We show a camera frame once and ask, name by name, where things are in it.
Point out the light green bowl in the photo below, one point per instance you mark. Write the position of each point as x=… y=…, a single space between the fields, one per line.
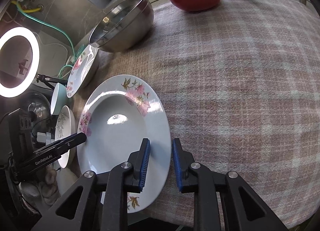
x=59 y=99

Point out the pink plaid cloth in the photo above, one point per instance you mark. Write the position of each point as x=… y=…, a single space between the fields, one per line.
x=240 y=86

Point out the small floral white plate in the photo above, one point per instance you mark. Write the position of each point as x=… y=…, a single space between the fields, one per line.
x=83 y=70

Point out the white leaf-pattern bowl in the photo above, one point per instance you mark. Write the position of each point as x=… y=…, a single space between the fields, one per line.
x=65 y=126

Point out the black tripod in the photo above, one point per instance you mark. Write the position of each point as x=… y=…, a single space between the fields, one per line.
x=48 y=80

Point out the gloved left hand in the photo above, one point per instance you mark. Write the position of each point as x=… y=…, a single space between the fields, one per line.
x=42 y=190

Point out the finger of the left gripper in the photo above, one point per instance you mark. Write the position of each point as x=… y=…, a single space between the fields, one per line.
x=40 y=158

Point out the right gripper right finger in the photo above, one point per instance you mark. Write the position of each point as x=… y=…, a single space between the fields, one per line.
x=221 y=201

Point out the large steel bowl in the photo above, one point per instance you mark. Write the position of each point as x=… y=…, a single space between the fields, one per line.
x=123 y=26

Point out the glass pot lid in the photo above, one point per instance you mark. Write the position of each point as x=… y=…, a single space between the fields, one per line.
x=38 y=105

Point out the large floral white plate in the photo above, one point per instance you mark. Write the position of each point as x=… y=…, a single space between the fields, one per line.
x=119 y=114

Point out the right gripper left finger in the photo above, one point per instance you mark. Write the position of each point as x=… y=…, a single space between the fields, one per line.
x=99 y=201

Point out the ring light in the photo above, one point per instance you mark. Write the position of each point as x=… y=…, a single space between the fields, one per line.
x=20 y=58

